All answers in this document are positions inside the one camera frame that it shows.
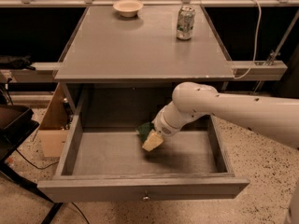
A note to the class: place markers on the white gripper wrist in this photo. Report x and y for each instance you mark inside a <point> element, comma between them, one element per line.
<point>163,125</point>

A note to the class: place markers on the green and yellow sponge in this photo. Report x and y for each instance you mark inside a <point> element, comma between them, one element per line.
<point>144,130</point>

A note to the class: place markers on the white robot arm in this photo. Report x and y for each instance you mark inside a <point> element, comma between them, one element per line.
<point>262,135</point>

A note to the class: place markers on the open grey top drawer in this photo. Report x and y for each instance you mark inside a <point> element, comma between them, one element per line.
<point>111,165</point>

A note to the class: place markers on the round metal drawer knob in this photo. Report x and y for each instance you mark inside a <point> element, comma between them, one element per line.
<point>146,198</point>

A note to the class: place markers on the grey cabinet with top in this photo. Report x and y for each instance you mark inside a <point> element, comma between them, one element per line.
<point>120,72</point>

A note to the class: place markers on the cardboard box beside cabinet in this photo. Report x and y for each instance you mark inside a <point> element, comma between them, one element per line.
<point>52,132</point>

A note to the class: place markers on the green and white soda can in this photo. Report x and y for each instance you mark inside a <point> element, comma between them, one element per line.
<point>185,22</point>

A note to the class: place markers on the cream ceramic bowl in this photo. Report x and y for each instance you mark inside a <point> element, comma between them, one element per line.
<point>128,8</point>

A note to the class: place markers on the black office chair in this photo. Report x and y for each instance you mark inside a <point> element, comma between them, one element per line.
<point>16,124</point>

